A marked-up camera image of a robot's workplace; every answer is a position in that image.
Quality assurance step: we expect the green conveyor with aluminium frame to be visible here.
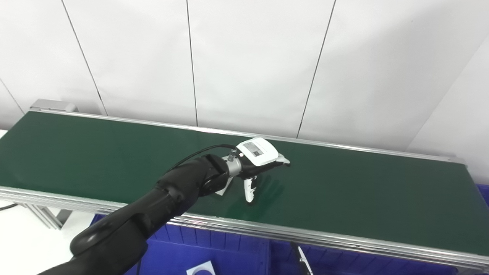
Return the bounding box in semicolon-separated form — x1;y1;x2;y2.
0;109;489;273

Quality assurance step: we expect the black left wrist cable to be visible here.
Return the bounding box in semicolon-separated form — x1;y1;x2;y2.
166;144;238;174

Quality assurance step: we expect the blue bin with black parts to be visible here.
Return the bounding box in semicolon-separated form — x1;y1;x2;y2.
267;239;459;275

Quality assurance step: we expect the white and black left hand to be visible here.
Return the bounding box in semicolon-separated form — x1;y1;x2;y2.
236;137;291;203

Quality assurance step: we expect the aluminium conveyor support leg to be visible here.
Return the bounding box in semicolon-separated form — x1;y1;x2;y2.
19;202;73;230

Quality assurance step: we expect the blue bin with white parts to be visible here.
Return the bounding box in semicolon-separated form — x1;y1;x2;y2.
92;214;272;275

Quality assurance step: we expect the white square part with hole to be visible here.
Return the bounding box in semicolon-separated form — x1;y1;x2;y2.
186;260;215;275
215;176;234;197

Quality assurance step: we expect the white and black right hand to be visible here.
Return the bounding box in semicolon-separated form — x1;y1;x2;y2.
290;241;314;275

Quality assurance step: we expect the grey conveyor end box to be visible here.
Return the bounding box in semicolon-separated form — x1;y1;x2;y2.
30;99;79;113

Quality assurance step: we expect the empty blue plastic bin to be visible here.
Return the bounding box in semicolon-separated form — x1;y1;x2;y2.
476;184;489;207

